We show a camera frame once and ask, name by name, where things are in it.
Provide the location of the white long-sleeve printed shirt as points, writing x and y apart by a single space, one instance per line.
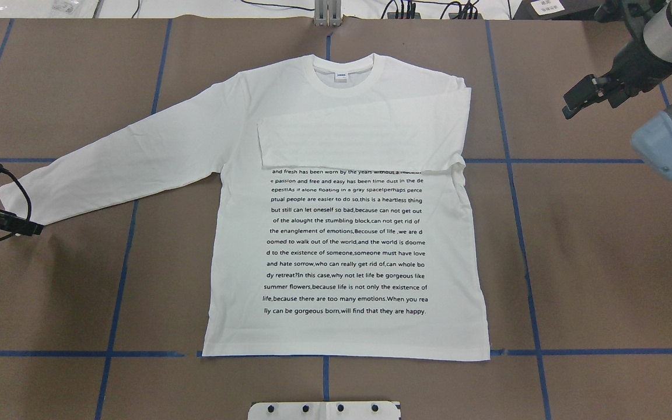
344 226

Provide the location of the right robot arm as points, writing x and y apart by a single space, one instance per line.
650 26

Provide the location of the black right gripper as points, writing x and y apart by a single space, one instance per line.
640 60

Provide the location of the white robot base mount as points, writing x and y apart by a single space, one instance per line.
326 410

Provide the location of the aluminium frame post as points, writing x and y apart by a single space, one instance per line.
328 13

